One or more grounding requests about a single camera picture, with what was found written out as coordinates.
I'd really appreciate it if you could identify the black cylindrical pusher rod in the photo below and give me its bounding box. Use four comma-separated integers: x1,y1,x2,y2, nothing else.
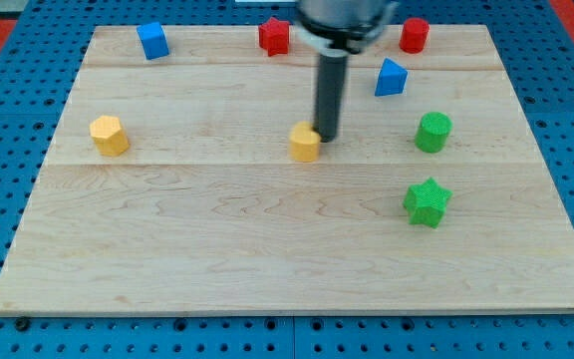
313,55,348,143

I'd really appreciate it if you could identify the red star block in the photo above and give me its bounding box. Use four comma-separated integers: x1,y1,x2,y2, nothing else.
258,17,290,57

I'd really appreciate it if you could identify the green star block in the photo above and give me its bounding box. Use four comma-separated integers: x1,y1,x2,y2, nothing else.
403,178,452,228

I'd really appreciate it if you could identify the blue cube block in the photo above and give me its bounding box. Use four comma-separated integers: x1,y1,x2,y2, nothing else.
137,22,169,60

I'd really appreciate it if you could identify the blue triangular prism block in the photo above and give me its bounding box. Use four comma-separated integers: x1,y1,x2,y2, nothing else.
375,58,408,97

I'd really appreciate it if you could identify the yellow heart block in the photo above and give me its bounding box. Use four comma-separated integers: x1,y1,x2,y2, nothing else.
288,122,321,163

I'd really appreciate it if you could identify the red cylinder block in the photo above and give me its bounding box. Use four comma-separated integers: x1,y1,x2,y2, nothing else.
399,17,431,54

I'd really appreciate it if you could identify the green cylinder block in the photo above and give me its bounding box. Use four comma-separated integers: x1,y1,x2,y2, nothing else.
415,112,452,154

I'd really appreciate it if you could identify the light wooden board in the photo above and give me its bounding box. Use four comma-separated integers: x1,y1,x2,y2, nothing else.
0,25,574,317

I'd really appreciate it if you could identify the yellow hexagon block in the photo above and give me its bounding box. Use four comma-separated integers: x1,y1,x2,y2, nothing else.
89,116,130,157

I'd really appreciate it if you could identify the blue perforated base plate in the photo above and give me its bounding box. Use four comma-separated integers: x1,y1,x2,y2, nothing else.
0,1,574,358

